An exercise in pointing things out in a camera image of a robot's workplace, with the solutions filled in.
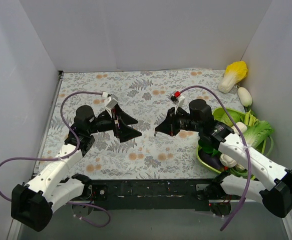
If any green plastic basket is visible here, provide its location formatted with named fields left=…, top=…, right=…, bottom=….
left=196, top=106, right=266, bottom=181

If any floral table mat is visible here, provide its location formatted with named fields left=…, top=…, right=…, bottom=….
left=34, top=69, right=244, bottom=180

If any purple cable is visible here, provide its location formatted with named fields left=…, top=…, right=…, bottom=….
left=179, top=85, right=251, bottom=232
left=0, top=90, right=111, bottom=228

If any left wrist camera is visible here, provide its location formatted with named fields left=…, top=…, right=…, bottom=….
left=105, top=94, right=118, bottom=110

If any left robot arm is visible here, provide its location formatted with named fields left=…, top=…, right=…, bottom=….
left=11, top=104, right=141, bottom=232

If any white radish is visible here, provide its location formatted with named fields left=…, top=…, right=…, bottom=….
left=237, top=87, right=253, bottom=107

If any green round cabbage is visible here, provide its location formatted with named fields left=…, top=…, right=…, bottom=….
left=220, top=111, right=242, bottom=127

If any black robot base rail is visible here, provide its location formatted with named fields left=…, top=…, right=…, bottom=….
left=72, top=178, right=233, bottom=213

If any white bok choy stalk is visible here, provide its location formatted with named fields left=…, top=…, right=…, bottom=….
left=231, top=121, right=247, bottom=135

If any green leafy lettuce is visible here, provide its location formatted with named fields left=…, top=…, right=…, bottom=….
left=243, top=110, right=274, bottom=157

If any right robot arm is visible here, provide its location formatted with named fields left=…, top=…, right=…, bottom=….
left=155, top=99, right=292, bottom=218

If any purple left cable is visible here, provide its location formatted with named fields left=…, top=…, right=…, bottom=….
left=0, top=90, right=111, bottom=228

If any yellow white napa cabbage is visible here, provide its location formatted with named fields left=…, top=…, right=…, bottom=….
left=218, top=61, right=248, bottom=93

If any white garlic bulb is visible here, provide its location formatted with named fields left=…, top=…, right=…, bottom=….
left=219, top=153, right=237, bottom=168

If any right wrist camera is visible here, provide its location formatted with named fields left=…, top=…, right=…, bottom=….
left=169, top=91, right=185, bottom=110

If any purple eggplant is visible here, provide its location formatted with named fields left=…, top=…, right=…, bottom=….
left=199, top=152, right=224, bottom=170

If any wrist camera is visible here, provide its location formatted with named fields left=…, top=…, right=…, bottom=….
left=105, top=94, right=118, bottom=110
left=169, top=91, right=185, bottom=110

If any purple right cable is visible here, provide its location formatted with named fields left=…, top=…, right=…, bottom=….
left=179, top=85, right=251, bottom=232

